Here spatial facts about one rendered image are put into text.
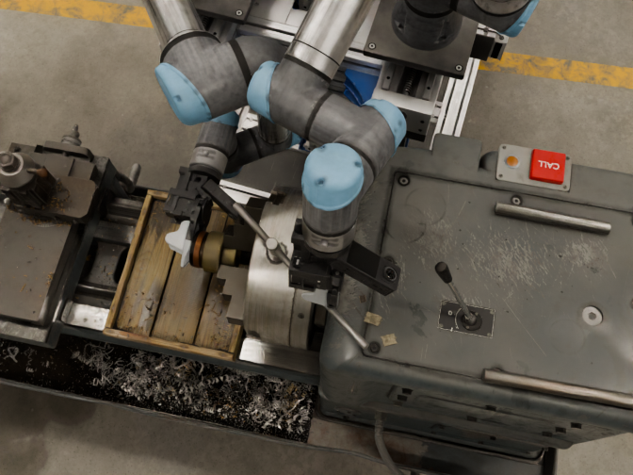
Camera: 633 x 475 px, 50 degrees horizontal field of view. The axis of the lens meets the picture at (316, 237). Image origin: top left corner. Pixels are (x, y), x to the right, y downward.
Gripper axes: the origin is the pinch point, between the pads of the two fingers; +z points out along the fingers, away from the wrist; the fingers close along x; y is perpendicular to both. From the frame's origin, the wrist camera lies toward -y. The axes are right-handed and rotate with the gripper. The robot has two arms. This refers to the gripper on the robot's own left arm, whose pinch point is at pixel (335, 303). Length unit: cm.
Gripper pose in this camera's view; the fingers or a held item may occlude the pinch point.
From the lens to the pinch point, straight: 114.6
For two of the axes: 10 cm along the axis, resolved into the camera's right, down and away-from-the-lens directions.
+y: -9.8, -1.8, 0.9
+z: -0.3, 5.6, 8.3
